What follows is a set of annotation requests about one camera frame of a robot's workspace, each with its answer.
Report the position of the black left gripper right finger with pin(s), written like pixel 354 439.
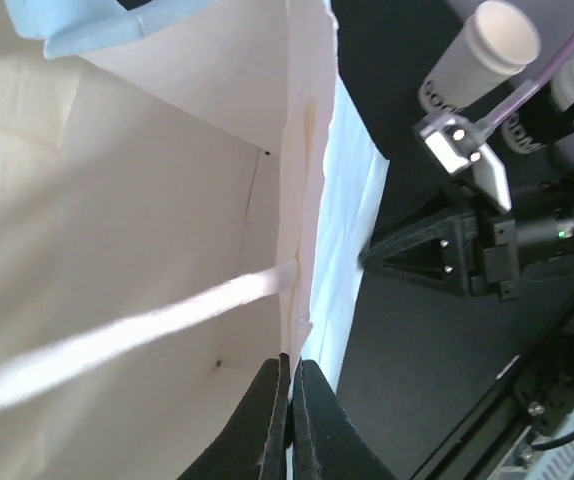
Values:
pixel 325 443

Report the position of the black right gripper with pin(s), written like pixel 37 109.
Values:
pixel 427 250

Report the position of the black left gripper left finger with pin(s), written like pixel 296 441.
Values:
pixel 253 443

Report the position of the light blue paper bag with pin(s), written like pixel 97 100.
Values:
pixel 184 192

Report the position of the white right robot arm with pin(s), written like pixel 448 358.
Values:
pixel 544 215

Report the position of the single white paper cup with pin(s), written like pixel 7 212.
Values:
pixel 496 42

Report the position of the stack of white paper cups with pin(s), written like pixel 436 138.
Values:
pixel 547 117

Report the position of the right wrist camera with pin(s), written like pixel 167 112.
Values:
pixel 457 145

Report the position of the light blue cable duct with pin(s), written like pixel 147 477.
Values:
pixel 555 463

